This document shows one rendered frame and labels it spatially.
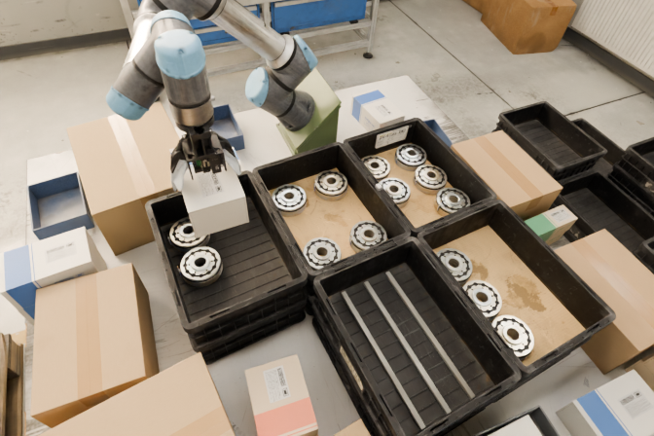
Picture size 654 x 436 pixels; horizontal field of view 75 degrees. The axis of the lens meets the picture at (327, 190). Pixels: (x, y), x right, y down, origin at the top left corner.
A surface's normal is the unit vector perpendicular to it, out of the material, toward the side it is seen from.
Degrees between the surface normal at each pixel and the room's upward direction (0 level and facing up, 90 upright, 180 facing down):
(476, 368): 0
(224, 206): 90
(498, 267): 0
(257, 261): 0
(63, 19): 90
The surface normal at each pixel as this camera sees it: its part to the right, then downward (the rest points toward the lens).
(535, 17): 0.21, 0.73
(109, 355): 0.05, -0.66
